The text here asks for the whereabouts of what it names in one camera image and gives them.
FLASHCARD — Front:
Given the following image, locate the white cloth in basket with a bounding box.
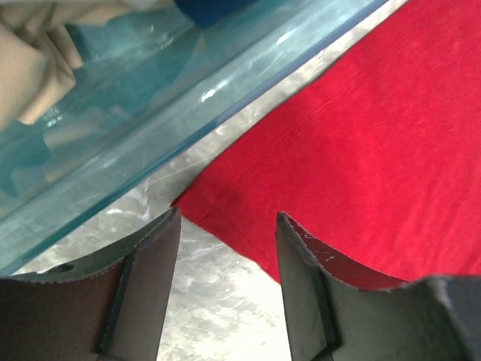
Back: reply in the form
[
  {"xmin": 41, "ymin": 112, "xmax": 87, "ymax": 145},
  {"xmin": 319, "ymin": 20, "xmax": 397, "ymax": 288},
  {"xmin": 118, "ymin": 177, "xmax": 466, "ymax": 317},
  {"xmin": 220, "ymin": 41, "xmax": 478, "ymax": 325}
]
[{"xmin": 0, "ymin": 0, "xmax": 121, "ymax": 131}]

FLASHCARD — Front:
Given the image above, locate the teal plastic basket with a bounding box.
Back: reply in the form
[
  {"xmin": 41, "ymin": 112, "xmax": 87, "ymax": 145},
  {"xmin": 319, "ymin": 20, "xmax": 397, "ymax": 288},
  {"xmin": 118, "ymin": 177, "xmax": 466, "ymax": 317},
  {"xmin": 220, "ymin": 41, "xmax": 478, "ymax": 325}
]
[{"xmin": 1, "ymin": 1, "xmax": 380, "ymax": 275}]

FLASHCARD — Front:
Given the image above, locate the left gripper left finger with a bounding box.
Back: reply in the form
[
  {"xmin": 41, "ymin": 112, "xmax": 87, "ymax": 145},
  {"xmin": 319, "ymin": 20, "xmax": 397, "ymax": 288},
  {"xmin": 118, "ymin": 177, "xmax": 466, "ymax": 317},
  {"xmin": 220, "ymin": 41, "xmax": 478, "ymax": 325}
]
[{"xmin": 1, "ymin": 208, "xmax": 181, "ymax": 360}]

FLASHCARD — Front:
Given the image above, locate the red t shirt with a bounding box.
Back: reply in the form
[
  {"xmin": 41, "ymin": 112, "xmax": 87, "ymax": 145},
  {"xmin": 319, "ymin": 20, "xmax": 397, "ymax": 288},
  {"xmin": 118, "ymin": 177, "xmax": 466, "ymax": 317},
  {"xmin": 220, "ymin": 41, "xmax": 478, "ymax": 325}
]
[{"xmin": 174, "ymin": 0, "xmax": 480, "ymax": 281}]

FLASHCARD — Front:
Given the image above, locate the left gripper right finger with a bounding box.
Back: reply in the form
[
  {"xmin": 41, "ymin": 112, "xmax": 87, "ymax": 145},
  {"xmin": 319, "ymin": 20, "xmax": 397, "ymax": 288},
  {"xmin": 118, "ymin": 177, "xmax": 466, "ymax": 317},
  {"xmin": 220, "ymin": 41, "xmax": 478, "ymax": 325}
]
[{"xmin": 276, "ymin": 213, "xmax": 480, "ymax": 360}]

